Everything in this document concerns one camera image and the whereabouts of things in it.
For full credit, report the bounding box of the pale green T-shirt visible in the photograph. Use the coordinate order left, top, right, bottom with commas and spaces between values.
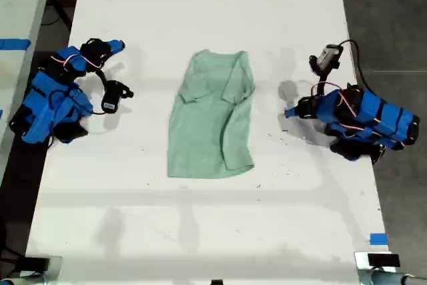
166, 49, 256, 179

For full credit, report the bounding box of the long blue tape strip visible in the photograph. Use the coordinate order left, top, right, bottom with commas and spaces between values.
0, 38, 31, 51

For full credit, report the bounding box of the white side table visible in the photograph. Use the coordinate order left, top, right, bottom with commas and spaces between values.
0, 0, 56, 179

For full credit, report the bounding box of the short blue tape strip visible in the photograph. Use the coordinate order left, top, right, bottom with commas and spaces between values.
369, 232, 388, 246

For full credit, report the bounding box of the black box with metal plate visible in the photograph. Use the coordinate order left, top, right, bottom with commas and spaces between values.
19, 255, 63, 278
354, 251, 402, 271

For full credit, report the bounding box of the grey metal pipe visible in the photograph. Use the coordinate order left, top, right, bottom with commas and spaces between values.
0, 272, 48, 285
358, 267, 427, 285

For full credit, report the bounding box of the black curved camera stalk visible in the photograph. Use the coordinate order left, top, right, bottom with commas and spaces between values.
94, 69, 110, 86

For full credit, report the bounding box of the black straight camera stalk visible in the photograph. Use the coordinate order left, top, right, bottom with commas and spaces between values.
317, 67, 332, 97

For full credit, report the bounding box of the black floor cable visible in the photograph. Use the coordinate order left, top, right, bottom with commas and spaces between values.
0, 246, 28, 279
41, 0, 73, 31

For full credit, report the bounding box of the grey black camera box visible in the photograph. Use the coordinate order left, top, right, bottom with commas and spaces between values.
308, 43, 345, 74

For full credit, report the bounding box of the long black camera cable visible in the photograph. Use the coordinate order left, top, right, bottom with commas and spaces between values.
339, 39, 372, 93

